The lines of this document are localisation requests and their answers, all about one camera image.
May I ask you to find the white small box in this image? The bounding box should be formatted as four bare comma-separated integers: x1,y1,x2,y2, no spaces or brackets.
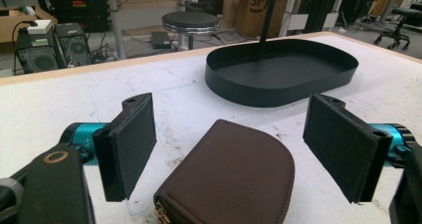
27,19,54,36

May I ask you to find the black power adapter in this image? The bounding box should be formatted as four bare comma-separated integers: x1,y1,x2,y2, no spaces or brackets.
150,30,172,50

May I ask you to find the black pole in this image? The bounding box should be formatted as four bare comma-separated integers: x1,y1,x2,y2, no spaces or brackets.
259,0,281,45

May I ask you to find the black round stool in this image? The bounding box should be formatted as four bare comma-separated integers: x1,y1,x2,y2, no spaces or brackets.
161,11,221,51

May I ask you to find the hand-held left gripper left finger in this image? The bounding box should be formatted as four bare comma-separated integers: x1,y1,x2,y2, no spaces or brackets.
92,92,158,203

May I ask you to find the black computer tower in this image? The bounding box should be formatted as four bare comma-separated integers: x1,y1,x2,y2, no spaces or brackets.
54,22,93,67
13,28,62,75

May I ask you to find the brown cardboard box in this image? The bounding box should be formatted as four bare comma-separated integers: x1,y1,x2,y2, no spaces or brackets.
0,6,58,45

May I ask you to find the black oval tray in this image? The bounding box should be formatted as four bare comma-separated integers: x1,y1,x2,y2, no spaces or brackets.
204,38,359,109

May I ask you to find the black equipment case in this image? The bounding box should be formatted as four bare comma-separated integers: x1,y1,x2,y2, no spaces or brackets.
44,0,111,33

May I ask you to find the brown zip pouch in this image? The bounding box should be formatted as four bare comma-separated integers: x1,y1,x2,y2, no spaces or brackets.
152,118,296,224

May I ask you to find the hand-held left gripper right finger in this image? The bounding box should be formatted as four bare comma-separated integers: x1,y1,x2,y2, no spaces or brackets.
302,93,394,204

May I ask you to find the black office chair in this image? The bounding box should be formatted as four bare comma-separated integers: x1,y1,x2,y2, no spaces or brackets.
373,7,422,51

